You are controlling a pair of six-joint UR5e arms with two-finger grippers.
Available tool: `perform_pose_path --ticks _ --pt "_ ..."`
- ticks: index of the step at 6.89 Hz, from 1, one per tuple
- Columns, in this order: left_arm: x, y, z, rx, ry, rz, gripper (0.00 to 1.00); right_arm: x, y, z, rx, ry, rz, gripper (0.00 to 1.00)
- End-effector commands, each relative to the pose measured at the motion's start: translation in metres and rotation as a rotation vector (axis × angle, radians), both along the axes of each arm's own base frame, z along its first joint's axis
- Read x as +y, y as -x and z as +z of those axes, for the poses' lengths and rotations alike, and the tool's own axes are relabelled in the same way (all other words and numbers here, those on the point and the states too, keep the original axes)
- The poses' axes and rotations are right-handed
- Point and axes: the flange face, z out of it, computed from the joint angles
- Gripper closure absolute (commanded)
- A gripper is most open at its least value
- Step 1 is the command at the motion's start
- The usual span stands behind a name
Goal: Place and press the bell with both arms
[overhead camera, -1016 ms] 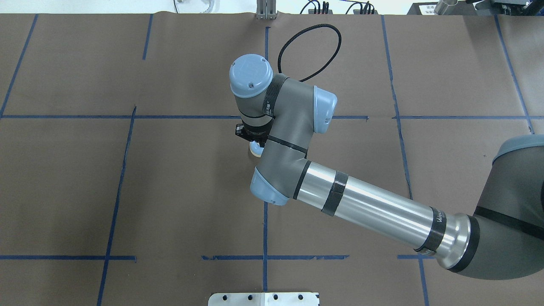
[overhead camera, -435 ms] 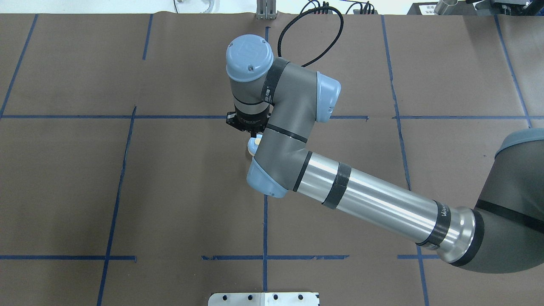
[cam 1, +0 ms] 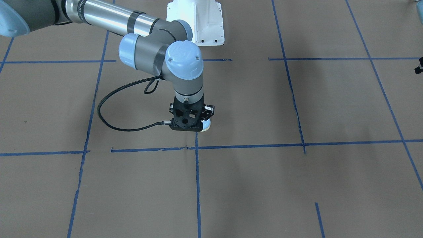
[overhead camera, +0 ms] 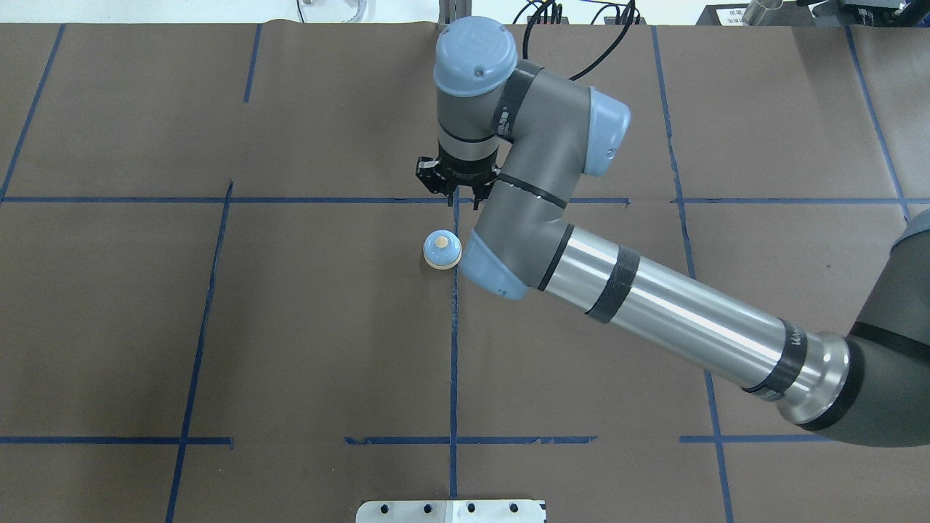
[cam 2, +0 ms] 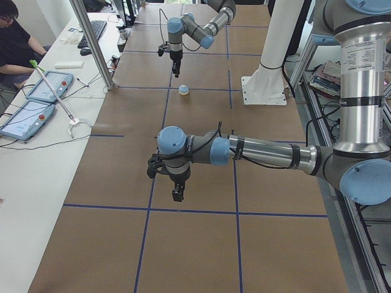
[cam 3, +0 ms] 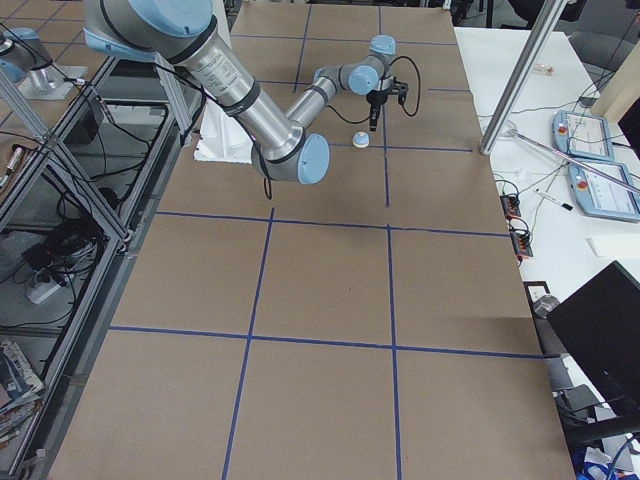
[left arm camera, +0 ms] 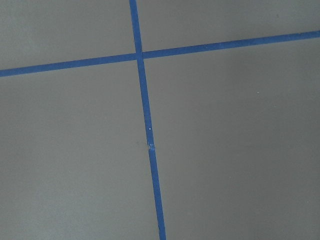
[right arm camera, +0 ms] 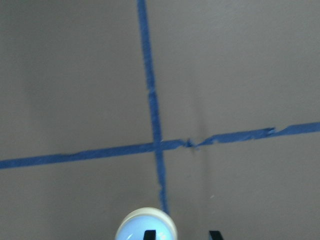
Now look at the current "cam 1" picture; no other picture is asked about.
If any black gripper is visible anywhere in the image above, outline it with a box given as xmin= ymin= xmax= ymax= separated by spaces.
xmin=200 ymin=104 xmax=215 ymax=121

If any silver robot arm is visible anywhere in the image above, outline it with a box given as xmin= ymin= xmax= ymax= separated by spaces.
xmin=1 ymin=0 xmax=214 ymax=122

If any brown cardboard table cover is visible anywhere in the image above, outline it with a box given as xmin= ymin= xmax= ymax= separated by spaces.
xmin=1 ymin=0 xmax=422 ymax=238

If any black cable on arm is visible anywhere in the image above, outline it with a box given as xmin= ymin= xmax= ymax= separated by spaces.
xmin=97 ymin=75 xmax=173 ymax=132

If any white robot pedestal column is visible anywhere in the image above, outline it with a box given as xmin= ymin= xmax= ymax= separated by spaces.
xmin=166 ymin=0 xmax=225 ymax=46

